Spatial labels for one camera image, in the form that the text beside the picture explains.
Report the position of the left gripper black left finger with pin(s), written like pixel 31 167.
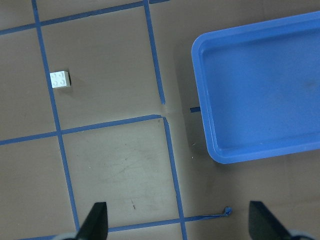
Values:
pixel 95 226

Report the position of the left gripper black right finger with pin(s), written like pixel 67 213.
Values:
pixel 263 225

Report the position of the white block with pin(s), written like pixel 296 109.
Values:
pixel 60 79

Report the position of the blue plastic tray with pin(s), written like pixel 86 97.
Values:
pixel 258 87

